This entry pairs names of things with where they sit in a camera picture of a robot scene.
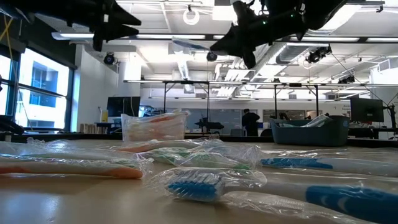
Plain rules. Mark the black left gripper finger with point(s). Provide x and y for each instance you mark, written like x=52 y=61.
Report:
x=119 y=32
x=121 y=18

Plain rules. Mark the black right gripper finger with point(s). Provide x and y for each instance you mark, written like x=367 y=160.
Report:
x=231 y=45
x=252 y=59

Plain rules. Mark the orange toothbrush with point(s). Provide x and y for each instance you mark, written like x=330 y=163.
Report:
x=161 y=119
x=149 y=132
x=124 y=172
x=149 y=145

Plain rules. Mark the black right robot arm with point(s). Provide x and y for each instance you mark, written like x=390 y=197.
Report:
x=326 y=9

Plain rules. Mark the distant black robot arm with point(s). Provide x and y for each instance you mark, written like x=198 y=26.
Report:
x=214 y=125

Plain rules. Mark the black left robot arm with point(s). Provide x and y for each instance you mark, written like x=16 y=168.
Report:
x=46 y=9

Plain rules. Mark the black overhead crossbar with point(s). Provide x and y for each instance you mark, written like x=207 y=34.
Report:
x=209 y=36

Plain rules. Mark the white light strip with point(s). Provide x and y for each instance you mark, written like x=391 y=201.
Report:
x=382 y=40
x=171 y=36
x=74 y=35
x=326 y=39

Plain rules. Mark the blue storage bin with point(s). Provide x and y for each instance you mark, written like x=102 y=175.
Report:
x=264 y=125

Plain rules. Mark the black computer monitor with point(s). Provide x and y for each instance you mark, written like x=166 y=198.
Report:
x=367 y=109
x=122 y=106

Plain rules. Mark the yellow container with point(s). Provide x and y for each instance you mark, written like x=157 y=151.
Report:
x=104 y=116

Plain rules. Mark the wooden pallets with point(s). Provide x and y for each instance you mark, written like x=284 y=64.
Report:
x=90 y=128

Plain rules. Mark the clear plastic bin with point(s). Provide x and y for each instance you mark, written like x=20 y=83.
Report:
x=177 y=135

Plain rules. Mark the large window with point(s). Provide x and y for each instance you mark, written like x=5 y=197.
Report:
x=43 y=109

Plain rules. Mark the dark teal plastic bin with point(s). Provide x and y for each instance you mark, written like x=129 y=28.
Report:
x=337 y=133

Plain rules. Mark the wrapped green toothbrush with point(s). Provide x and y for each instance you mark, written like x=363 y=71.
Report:
x=164 y=153
x=202 y=161
x=62 y=152

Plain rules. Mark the black office chair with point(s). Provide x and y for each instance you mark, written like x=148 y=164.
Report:
x=9 y=124

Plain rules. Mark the black monitor stand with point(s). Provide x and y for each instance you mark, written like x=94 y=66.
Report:
x=393 y=115

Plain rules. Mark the silver finned ceiling duct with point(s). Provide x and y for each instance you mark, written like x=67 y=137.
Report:
x=242 y=74

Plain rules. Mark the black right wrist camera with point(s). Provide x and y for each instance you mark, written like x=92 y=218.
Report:
x=242 y=9

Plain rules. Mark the black ceiling camera cluster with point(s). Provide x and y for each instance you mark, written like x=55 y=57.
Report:
x=317 y=55

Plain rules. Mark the black gantry frame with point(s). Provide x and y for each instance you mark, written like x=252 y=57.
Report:
x=316 y=105
x=186 y=82

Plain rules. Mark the small black ceiling camera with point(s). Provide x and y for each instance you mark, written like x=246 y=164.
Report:
x=346 y=80

